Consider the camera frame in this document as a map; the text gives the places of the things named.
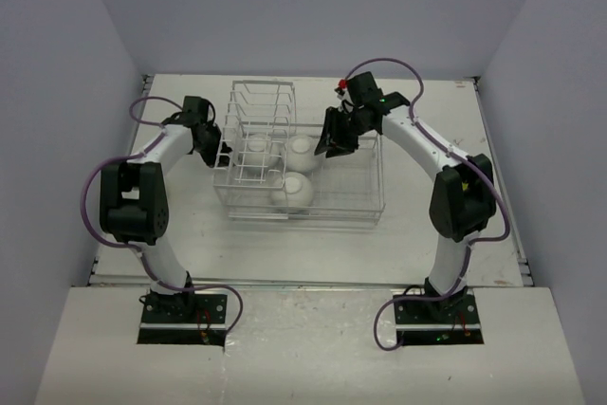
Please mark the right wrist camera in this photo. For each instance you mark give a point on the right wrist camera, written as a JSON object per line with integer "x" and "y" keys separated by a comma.
{"x": 342, "y": 90}

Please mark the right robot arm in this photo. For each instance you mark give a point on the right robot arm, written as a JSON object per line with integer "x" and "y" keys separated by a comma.
{"x": 462, "y": 200}

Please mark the white bowl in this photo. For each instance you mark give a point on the white bowl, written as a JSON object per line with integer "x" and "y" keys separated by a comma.
{"x": 259, "y": 153}
{"x": 298, "y": 154}
{"x": 291, "y": 192}

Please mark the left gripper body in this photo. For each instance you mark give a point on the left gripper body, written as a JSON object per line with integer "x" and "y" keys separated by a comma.
{"x": 208, "y": 150}

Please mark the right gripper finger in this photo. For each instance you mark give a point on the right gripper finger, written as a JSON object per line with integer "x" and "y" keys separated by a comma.
{"x": 342, "y": 146}
{"x": 328, "y": 130}

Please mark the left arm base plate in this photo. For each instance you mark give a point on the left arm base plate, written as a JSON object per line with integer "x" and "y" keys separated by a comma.
{"x": 195, "y": 319}

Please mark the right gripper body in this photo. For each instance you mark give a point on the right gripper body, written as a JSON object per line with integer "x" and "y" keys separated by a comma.
{"x": 350, "y": 126}

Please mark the white wire dish rack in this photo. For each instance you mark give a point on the white wire dish rack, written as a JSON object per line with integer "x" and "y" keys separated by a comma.
{"x": 267, "y": 170}

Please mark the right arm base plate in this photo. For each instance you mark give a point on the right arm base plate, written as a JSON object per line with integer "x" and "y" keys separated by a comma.
{"x": 454, "y": 321}

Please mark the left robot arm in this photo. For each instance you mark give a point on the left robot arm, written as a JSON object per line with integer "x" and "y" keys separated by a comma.
{"x": 134, "y": 205}

